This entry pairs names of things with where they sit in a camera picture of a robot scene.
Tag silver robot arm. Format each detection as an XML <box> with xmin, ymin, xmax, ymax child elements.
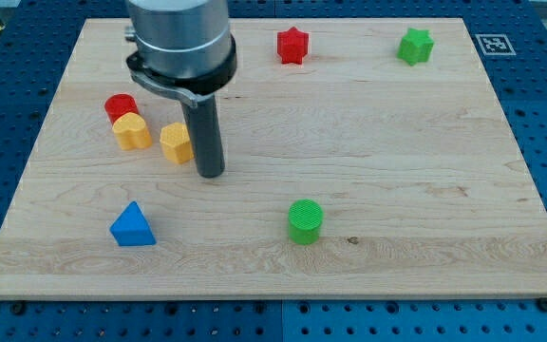
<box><xmin>125</xmin><ymin>0</ymin><xmax>236</xmax><ymax>109</ymax></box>

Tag blue triangle block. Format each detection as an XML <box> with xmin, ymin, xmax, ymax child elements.
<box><xmin>109</xmin><ymin>201</ymin><xmax>157</xmax><ymax>247</ymax></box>

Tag green star block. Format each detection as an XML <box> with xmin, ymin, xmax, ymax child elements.
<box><xmin>396</xmin><ymin>28</ymin><xmax>435</xmax><ymax>66</ymax></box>

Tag white fiducial marker tag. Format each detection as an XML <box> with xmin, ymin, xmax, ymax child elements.
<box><xmin>475</xmin><ymin>33</ymin><xmax>516</xmax><ymax>56</ymax></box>

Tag wooden board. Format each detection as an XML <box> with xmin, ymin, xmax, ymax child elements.
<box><xmin>0</xmin><ymin>18</ymin><xmax>547</xmax><ymax>301</ymax></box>

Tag red cylinder block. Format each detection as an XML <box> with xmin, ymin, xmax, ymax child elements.
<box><xmin>104</xmin><ymin>93</ymin><xmax>140</xmax><ymax>124</ymax></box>

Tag yellow pentagon block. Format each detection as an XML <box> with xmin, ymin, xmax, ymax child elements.
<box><xmin>160</xmin><ymin>123</ymin><xmax>194</xmax><ymax>164</ymax></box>

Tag green cylinder block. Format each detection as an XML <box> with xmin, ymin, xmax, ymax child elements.
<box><xmin>288</xmin><ymin>199</ymin><xmax>324</xmax><ymax>245</ymax></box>

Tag dark cylindrical pointer rod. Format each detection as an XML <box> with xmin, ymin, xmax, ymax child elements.
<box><xmin>182</xmin><ymin>94</ymin><xmax>225</xmax><ymax>178</ymax></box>

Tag red star block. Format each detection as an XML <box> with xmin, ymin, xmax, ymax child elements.
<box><xmin>277</xmin><ymin>27</ymin><xmax>310</xmax><ymax>65</ymax></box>

